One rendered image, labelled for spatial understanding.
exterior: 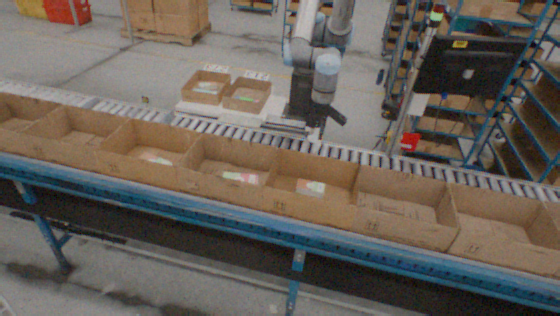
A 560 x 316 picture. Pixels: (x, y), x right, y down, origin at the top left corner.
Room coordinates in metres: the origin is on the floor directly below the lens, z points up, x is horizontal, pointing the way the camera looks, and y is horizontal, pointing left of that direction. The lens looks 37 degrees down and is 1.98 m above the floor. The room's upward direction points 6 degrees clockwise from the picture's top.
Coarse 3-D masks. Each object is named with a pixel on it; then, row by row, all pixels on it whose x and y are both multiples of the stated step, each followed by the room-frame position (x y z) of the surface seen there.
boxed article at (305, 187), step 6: (300, 180) 1.24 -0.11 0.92; (306, 180) 1.24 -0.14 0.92; (300, 186) 1.19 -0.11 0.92; (306, 186) 1.20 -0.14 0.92; (312, 186) 1.20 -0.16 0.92; (318, 186) 1.20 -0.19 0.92; (300, 192) 1.18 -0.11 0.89; (306, 192) 1.17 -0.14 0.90; (312, 192) 1.17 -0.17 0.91; (318, 192) 1.17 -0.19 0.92
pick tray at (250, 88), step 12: (240, 84) 2.53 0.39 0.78; (252, 84) 2.51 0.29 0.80; (264, 84) 2.50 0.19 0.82; (228, 96) 2.27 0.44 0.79; (240, 96) 2.36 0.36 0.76; (252, 96) 2.38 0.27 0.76; (264, 96) 2.25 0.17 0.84; (228, 108) 2.15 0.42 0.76; (240, 108) 2.14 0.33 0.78; (252, 108) 2.12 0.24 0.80
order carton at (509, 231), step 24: (456, 192) 1.17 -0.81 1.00; (480, 192) 1.15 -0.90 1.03; (480, 216) 1.14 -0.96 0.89; (504, 216) 1.12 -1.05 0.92; (528, 216) 1.11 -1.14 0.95; (456, 240) 0.89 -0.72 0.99; (480, 240) 0.88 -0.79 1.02; (504, 240) 0.86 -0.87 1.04; (528, 240) 1.02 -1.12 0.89; (552, 240) 0.93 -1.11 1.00; (504, 264) 0.86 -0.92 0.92; (528, 264) 0.84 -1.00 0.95; (552, 264) 0.83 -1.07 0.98
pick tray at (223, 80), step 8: (200, 72) 2.58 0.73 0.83; (208, 72) 2.57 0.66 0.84; (216, 72) 2.57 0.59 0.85; (192, 80) 2.44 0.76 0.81; (200, 80) 2.57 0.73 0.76; (208, 80) 2.57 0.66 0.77; (216, 80) 2.57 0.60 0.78; (224, 80) 2.56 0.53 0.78; (184, 88) 2.27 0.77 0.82; (192, 88) 2.41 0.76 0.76; (224, 88) 2.35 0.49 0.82; (184, 96) 2.20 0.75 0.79; (192, 96) 2.20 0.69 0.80; (200, 96) 2.19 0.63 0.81; (208, 96) 2.19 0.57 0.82; (216, 96) 2.18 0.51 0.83; (208, 104) 2.19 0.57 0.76; (216, 104) 2.18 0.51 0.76
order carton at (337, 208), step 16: (288, 160) 1.30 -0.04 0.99; (304, 160) 1.29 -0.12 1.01; (320, 160) 1.28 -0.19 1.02; (336, 160) 1.26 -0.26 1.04; (272, 176) 1.19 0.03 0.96; (288, 176) 1.29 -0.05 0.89; (304, 176) 1.28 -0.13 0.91; (320, 176) 1.27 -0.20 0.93; (336, 176) 1.26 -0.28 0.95; (352, 176) 1.25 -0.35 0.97; (272, 192) 1.02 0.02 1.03; (288, 192) 1.01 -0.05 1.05; (336, 192) 1.21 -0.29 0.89; (352, 192) 1.21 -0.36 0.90; (272, 208) 1.02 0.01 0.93; (288, 208) 1.01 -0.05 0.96; (304, 208) 0.99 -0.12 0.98; (320, 208) 0.98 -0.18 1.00; (336, 208) 0.97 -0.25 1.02; (352, 208) 0.96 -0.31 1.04; (320, 224) 0.98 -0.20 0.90; (336, 224) 0.97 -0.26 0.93
